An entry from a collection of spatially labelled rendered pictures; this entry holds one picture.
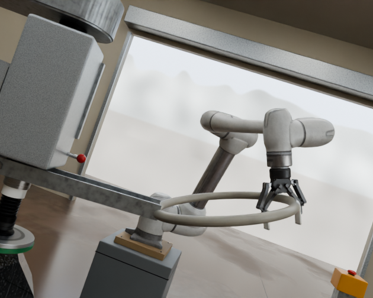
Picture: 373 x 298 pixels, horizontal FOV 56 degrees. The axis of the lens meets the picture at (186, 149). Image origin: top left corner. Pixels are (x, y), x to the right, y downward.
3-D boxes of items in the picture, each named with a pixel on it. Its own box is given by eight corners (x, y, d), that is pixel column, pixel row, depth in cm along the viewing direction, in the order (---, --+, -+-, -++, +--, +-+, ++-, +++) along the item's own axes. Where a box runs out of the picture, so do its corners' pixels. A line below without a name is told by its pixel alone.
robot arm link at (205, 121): (214, 106, 167) (237, 115, 172) (199, 104, 183) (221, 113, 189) (205, 131, 167) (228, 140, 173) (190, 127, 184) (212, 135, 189)
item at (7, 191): (-3, 193, 107) (0, 182, 107) (6, 190, 114) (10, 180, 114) (19, 200, 108) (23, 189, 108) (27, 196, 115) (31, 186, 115)
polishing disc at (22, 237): (46, 241, 119) (47, 237, 119) (2, 254, 98) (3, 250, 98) (-5, 219, 123) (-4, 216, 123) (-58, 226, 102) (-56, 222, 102)
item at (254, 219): (151, 235, 91) (150, 223, 91) (151, 203, 140) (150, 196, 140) (330, 220, 96) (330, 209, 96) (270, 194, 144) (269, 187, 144)
